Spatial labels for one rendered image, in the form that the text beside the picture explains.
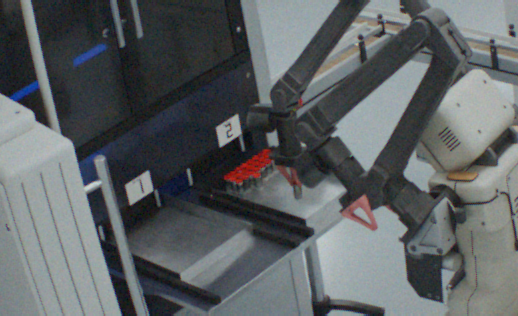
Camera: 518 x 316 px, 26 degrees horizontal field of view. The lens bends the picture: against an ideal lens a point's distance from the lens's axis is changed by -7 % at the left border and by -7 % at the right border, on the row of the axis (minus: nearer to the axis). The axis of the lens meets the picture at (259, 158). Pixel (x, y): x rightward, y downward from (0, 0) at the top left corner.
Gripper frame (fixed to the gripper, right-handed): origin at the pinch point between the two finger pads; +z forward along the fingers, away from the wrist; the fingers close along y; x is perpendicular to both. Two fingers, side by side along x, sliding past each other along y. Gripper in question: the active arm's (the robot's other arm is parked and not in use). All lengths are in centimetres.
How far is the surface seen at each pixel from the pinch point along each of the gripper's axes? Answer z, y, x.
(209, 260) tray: 7.8, 10.8, 28.0
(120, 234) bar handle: -34, -8, 78
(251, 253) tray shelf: 9.4, 3.5, 20.1
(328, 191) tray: 9.0, -2.0, -11.6
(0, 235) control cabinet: -41, 9, 95
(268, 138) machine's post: 4.9, 24.7, -27.6
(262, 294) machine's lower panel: 51, 27, -14
